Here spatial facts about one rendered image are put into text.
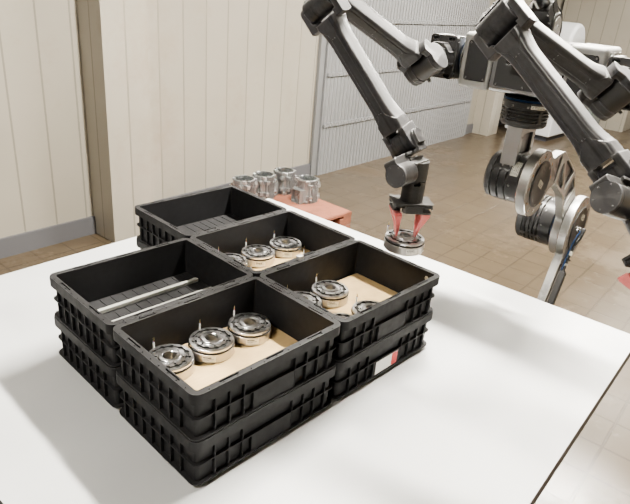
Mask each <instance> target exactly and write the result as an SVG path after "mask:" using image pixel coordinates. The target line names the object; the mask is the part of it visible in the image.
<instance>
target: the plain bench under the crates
mask: <svg viewBox="0 0 630 504"><path fill-rule="evenodd" d="M136 238H137V236H136V237H132V238H129V239H125V240H122V241H118V242H115V243H112V244H108V245H105V246H101V247H98V248H94V249H91V250H87V251H84V252H80V253H77V254H73V255H70V256H66V257H63V258H59V259H56V260H52V261H49V262H45V263H42V264H38V265H35V266H32V267H28V268H25V269H21V270H18V271H14V272H11V273H7V274H4V275H0V504H535V502H536V501H537V499H538V498H539V496H540V495H541V493H542V492H543V490H544V489H545V487H546V486H547V484H548V482H549V481H550V479H551V478H552V476H553V475H554V473H555V472H556V470H557V469H558V467H559V465H560V464H561V462H562V461H563V459H564V458H565V456H566V455H567V453H568V452H569V450H570V449H571V447H572V445H573V444H574V442H575V441H576V439H577V438H578V436H579V435H580V433H581V432H582V430H583V428H584V427H585V425H586V424H587V422H588V421H589V419H590V418H591V416H592V415H593V413H594V412H595V410H596V408H597V407H598V405H599V404H600V402H601V401H602V399H603V398H604V396H605V395H606V393H607V391H608V390H609V388H610V387H611V385H612V384H613V382H614V381H615V379H616V378H617V376H618V375H619V373H620V371H621V370H622V368H623V367H624V365H625V364H626V362H627V361H628V359H629V358H630V334H628V333H626V332H623V331H620V330H618V329H615V328H613V327H610V326H607V325H605V324H602V323H599V322H597V321H594V320H591V319H589V318H586V317H583V316H581V315H578V314H575V313H573V312H570V311H567V310H565V309H562V308H559V307H557V306H554V305H551V304H549V303H546V302H543V301H541V300H538V299H535V298H533V297H530V296H528V295H525V294H522V293H520V292H517V291H514V290H512V289H509V288H506V287H504V286H501V285H498V284H496V283H493V282H490V281H488V280H485V279H482V278H480V277H477V276H474V275H472V274H469V273H466V272H464V271H461V270H458V269H456V268H453V267H450V266H448V265H445V264H442V263H440V262H437V261H435V260H432V259H429V258H427V257H424V256H421V255H417V256H401V255H397V254H394V253H392V254H394V255H396V256H399V257H401V258H403V259H406V260H408V261H410V262H413V263H415V264H417V265H420V266H422V267H424V268H427V269H429V270H431V271H433V272H436V273H438V274H439V275H440V278H439V284H438V285H437V286H435V287H433V292H432V293H434V294H435V296H434V297H433V298H431V303H430V307H432V308H433V315H432V320H431V321H429V322H427V325H426V327H427V328H428V331H427V332H426V333H425V335H424V340H425V341H426V343H427V344H426V346H425V347H423V348H421V349H420V350H418V351H416V352H415V353H413V354H412V355H410V356H408V357H407V358H405V359H404V360H402V361H400V362H399V363H397V364H396V365H394V366H392V367H391V368H389V369H387V370H386V371H384V372H383V373H381V374H379V375H378V376H376V377H375V378H373V379H371V380H370V381H368V382H367V383H365V384H363V385H362V386H360V387H359V388H357V389H355V390H354V391H352V392H350V393H349V394H347V395H346V396H344V397H342V398H341V399H339V400H332V399H330V398H329V399H330V400H331V404H330V405H329V406H328V407H326V408H325V409H323V410H321V411H320V412H318V413H317V414H315V415H313V416H312V417H310V418H309V419H307V420H305V421H304V422H302V423H301V424H299V425H297V426H296V427H294V428H292V429H291V430H289V431H288V432H286V433H284V434H283V435H281V436H280V437H278V438H276V439H275V440H273V441H272V442H270V443H268V444H267V445H265V446H263V447H262V448H260V449H259V450H257V451H255V452H254V453H252V454H251V455H249V456H247V457H246V458H244V459H243V460H241V461H239V462H238V463H236V464H234V465H233V466H231V467H230V468H228V469H226V470H225V471H223V472H222V473H220V474H218V475H217V476H215V477H214V478H212V479H210V480H209V481H207V482H205V483H204V484H202V485H200V486H193V485H191V484H189V483H188V482H187V481H186V480H185V479H184V478H183V477H182V476H181V475H180V474H179V473H178V472H177V471H176V470H175V469H174V468H173V467H172V466H171V465H170V464H169V463H168V462H167V461H166V460H165V459H164V458H163V457H162V456H161V455H160V454H159V453H158V452H157V451H156V450H155V449H154V448H153V447H152V446H151V445H150V444H149V443H148V442H147V441H146V440H145V439H144V438H143V437H142V436H141V435H140V434H139V433H138V432H137V431H136V430H135V429H134V428H133V427H132V426H131V425H130V424H129V423H128V422H127V421H126V420H125V419H124V418H123V417H122V416H121V415H120V412H119V411H120V409H121V408H122V407H120V408H115V407H112V406H111V405H110V404H109V403H108V402H107V401H106V400H105V399H104V398H103V397H102V396H101V395H100V394H99V393H98V392H97V391H96V390H95V389H94V388H93V387H92V386H91V385H90V384H89V383H88V382H87V381H86V380H85V379H84V378H83V377H82V376H81V375H80V374H79V373H78V372H77V371H76V370H75V369H74V368H73V367H72V366H71V365H70V364H69V363H68V362H67V361H66V360H65V359H64V358H63V357H62V356H61V355H60V354H59V350H60V349H61V348H63V346H62V341H61V340H60V339H59V338H58V335H59V334H61V330H59V329H58V328H57V327H56V326H55V320H54V315H55V312H56V311H58V303H57V302H56V301H55V300H54V296H56V295H57V293H56V290H55V289H53V288H52V287H51V286H50V278H49V276H50V274H52V273H55V272H58V271H62V270H66V269H69V268H73V267H77V266H81V265H84V264H88V263H92V262H95V261H99V260H103V259H107V258H110V257H114V256H118V255H122V254H125V253H129V252H133V251H136V250H140V248H139V247H137V244H136Z"/></svg>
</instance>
